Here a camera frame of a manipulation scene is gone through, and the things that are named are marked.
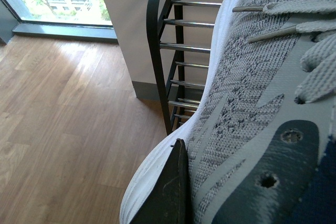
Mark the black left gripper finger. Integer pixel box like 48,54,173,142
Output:
130,138,192,223

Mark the black metal shoe rack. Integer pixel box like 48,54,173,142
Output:
146,0,221,133

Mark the grey knit sneaker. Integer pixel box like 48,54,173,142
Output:
119,0,335,223

